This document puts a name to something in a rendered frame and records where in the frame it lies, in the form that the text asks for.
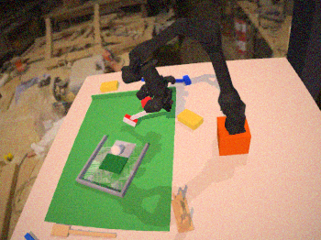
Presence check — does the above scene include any green mat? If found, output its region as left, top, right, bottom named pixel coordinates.
left=44, top=92, right=176, bottom=231

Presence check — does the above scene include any blue golf putter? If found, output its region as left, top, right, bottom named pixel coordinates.
left=176, top=75, right=192, bottom=85

